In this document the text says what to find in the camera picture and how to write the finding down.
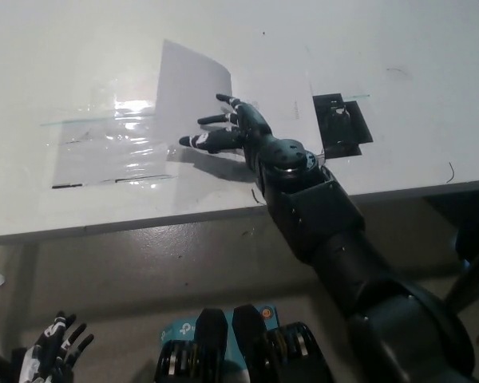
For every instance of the black white robot left hand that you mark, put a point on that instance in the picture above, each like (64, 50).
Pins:
(50, 355)

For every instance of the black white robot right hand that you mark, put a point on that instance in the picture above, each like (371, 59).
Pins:
(251, 123)

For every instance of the white grey product manual book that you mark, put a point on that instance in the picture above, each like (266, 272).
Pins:
(191, 80)

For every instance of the black flat packet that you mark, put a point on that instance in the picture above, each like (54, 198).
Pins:
(343, 127)

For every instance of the clear plastic zip bag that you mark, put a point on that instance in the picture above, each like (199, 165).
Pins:
(115, 115)

